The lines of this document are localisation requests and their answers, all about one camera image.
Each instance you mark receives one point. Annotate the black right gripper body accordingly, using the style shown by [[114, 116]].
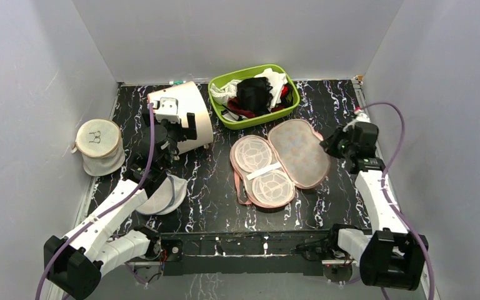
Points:
[[332, 140]]

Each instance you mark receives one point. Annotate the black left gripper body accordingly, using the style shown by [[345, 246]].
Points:
[[175, 130]]

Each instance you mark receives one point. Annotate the floral mesh laundry bag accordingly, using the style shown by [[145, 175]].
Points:
[[268, 171]]

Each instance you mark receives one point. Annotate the black lace bra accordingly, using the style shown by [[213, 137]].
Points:
[[254, 94]]

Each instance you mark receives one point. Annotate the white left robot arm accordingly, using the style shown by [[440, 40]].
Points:
[[164, 155]]

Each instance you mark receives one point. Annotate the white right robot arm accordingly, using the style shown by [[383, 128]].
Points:
[[389, 257]]

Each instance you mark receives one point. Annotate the white cylindrical mesh laundry bag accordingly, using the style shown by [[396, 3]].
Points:
[[100, 143]]

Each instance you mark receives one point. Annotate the cream toy washing machine drum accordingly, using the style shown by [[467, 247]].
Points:
[[190, 100]]

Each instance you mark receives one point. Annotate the green and white marker pen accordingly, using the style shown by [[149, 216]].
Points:
[[178, 82]]

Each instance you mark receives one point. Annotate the dark red garment in basket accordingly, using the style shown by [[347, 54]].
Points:
[[234, 106]]

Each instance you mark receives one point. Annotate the white cloth in basket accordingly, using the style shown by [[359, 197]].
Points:
[[277, 81]]

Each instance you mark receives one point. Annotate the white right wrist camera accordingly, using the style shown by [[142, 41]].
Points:
[[360, 116]]

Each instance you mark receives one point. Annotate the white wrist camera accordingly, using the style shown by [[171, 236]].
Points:
[[166, 109], [360, 116]]

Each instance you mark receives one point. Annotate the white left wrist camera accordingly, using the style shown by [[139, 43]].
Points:
[[166, 109]]

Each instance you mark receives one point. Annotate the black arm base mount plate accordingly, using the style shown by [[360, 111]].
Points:
[[254, 252]]

